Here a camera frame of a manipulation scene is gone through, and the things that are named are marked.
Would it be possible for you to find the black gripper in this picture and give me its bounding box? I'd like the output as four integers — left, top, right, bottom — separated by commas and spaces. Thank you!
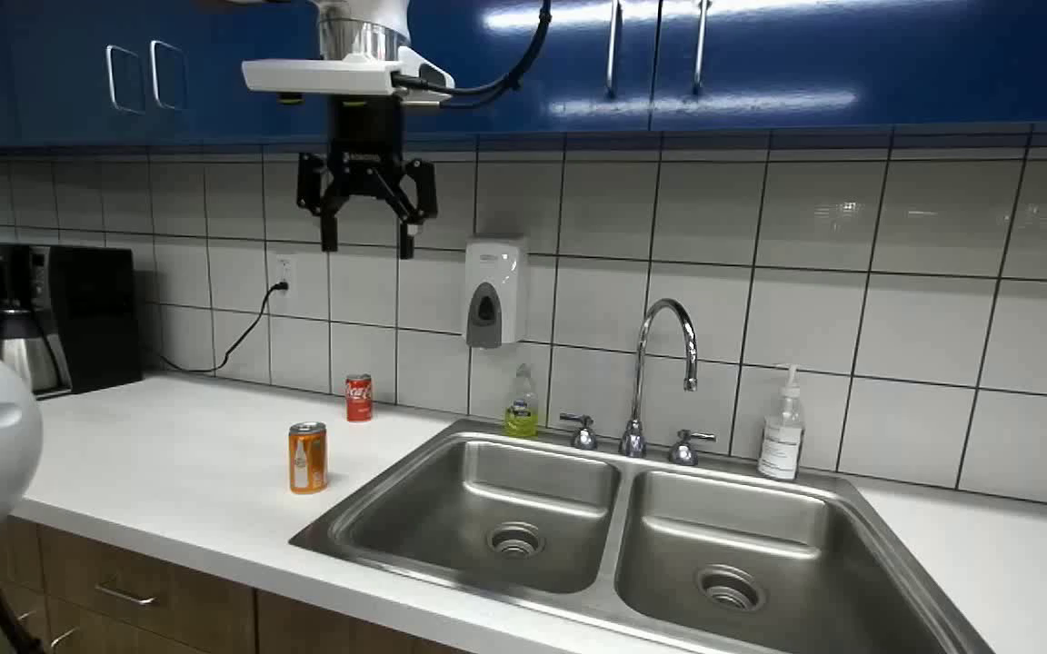
296, 95, 440, 260

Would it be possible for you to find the orange soda can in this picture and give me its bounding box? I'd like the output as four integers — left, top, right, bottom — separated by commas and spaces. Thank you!
286, 417, 332, 498

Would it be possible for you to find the red soda can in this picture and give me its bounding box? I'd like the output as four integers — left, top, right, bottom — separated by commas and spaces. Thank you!
343, 370, 377, 426

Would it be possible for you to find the stainless steel double sink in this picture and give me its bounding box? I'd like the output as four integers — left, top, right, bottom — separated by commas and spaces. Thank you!
286, 415, 998, 654

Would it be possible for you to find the blue cabinet door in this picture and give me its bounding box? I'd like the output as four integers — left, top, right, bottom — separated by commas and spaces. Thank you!
649, 0, 1047, 135
407, 0, 653, 142
0, 0, 148, 152
142, 0, 414, 148

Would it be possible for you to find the green dish soap bottle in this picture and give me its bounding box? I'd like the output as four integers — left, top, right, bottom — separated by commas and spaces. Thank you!
498, 360, 546, 443

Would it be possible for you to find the black coffee maker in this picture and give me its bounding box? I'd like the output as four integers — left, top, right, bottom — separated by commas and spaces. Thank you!
0, 238, 144, 398

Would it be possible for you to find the chrome faucet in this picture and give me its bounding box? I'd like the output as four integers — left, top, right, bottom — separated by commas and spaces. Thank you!
616, 295, 704, 462

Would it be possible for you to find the steel coffee carafe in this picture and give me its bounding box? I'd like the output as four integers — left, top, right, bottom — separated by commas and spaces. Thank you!
0, 301, 69, 398

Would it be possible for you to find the wooden cabinet front panel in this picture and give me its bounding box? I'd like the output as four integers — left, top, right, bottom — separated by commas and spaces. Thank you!
256, 588, 464, 654

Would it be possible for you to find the wooden drawer front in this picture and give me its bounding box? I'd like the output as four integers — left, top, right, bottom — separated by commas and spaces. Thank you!
38, 523, 263, 654

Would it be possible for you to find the clear pump soap bottle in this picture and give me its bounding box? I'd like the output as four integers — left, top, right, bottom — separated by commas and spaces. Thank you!
754, 360, 812, 488

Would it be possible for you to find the white wall outlet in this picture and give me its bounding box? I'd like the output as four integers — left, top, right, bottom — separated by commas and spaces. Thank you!
263, 242, 303, 320

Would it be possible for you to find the white wall soap dispenser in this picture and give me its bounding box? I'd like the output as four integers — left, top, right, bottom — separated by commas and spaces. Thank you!
462, 236, 530, 351

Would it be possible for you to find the black power cord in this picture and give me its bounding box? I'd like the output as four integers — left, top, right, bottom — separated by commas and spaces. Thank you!
142, 279, 296, 381

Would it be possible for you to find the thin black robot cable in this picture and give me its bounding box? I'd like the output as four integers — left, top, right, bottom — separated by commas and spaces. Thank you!
430, 0, 559, 113

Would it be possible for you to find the silver cabinet door handle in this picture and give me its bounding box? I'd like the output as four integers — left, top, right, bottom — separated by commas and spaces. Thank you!
686, 0, 718, 101
101, 41, 144, 115
144, 37, 188, 113
601, 0, 624, 101

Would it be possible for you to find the chrome faucet handle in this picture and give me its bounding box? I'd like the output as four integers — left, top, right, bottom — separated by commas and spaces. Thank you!
555, 411, 605, 454
667, 426, 719, 468

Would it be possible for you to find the metal drawer handle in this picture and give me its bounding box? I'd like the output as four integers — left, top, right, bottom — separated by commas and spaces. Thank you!
90, 582, 164, 609
44, 621, 86, 654

